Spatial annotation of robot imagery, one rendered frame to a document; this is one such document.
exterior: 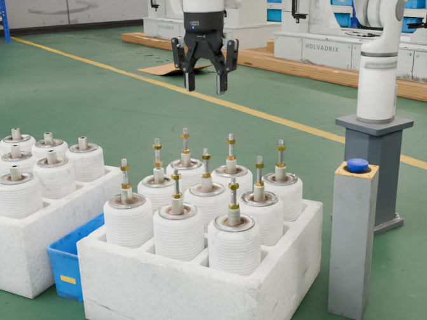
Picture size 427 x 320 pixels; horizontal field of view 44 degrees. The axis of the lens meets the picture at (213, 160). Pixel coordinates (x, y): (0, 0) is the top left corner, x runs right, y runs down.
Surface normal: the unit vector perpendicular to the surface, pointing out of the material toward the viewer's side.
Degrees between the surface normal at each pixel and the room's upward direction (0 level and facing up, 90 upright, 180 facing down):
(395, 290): 0
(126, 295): 90
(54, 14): 90
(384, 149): 90
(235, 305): 90
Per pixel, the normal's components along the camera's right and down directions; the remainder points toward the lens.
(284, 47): -0.83, 0.20
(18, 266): -0.44, 0.31
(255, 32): 0.55, 0.26
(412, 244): -0.03, -0.95
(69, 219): 0.90, 0.12
